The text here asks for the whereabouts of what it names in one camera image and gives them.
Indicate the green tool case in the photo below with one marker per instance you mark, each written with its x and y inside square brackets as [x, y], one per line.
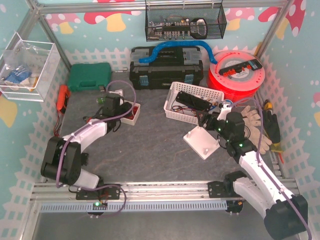
[83, 77]

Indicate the black terminal strip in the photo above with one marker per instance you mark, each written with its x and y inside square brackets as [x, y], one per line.
[252, 64]

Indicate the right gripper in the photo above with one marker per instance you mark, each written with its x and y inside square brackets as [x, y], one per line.
[207, 121]

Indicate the white spring tray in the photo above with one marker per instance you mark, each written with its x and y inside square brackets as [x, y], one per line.
[130, 118]

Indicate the white peg board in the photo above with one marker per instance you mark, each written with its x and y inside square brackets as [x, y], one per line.
[202, 142]

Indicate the yellow black screwdriver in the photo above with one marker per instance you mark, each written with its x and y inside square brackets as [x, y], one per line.
[267, 105]

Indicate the black battery holder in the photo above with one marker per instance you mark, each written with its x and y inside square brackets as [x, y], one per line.
[193, 102]

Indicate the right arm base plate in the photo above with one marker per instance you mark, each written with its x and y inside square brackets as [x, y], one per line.
[220, 189]

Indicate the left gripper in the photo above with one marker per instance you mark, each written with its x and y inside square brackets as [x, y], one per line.
[125, 108]

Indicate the black toolbox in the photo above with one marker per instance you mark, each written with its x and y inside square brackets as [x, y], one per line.
[173, 64]

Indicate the blue white work glove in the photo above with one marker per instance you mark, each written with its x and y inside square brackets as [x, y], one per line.
[19, 75]

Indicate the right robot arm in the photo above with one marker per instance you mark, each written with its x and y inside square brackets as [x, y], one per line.
[284, 213]

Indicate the orange multimeter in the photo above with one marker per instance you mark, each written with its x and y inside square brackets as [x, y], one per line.
[63, 98]

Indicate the red filament spool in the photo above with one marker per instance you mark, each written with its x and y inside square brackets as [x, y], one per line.
[240, 85]

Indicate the clear acrylic box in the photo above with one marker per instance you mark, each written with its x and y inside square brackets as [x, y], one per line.
[41, 58]

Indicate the large red spring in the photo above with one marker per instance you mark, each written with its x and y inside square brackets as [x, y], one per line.
[135, 109]

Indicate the green hose nozzle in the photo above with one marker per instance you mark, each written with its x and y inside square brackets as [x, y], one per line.
[100, 100]

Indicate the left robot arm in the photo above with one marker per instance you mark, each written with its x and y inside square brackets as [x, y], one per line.
[64, 156]

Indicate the black work glove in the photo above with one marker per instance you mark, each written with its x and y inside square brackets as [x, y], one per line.
[271, 126]

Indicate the solder wire spool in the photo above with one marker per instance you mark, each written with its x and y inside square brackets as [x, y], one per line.
[228, 101]

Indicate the white perforated basket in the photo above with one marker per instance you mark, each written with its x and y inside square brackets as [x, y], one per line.
[176, 111]

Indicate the black wire mesh basket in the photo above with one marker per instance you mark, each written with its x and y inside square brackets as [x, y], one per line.
[180, 20]

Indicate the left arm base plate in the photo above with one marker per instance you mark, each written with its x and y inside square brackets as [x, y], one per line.
[110, 192]

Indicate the grey slotted cable duct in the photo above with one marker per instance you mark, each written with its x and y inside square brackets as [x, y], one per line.
[131, 206]

